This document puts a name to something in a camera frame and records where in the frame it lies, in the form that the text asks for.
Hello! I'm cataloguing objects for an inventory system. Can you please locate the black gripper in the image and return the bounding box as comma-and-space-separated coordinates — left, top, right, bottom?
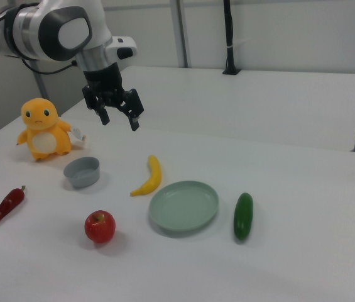
82, 62, 145, 132

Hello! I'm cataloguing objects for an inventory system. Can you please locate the red apple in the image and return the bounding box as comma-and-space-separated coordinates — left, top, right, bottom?
84, 210, 116, 244

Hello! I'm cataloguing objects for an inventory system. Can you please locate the small grey bowl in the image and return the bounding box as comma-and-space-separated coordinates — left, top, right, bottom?
63, 156, 101, 189

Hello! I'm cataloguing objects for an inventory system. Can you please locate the white plush toy tag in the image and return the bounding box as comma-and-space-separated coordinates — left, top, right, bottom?
70, 125, 88, 148

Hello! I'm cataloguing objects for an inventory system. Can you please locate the orange plush toy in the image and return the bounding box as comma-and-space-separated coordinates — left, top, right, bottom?
16, 98, 73, 162

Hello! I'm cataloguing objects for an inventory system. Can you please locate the yellow banana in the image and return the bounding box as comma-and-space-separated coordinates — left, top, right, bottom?
129, 154, 163, 198

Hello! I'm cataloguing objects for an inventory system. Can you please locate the pale green plate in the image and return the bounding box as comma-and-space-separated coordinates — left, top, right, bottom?
148, 180, 221, 233

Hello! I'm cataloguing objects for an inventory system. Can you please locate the black pole with clamp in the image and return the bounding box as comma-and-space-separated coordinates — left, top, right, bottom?
222, 0, 241, 76

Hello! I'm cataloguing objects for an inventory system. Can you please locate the red chili pepper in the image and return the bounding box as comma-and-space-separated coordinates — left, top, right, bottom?
0, 185, 27, 225

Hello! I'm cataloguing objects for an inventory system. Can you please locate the green cucumber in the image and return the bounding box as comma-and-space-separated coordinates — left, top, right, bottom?
233, 192, 254, 242

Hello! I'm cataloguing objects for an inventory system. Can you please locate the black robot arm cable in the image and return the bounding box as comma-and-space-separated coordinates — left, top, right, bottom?
22, 56, 79, 76

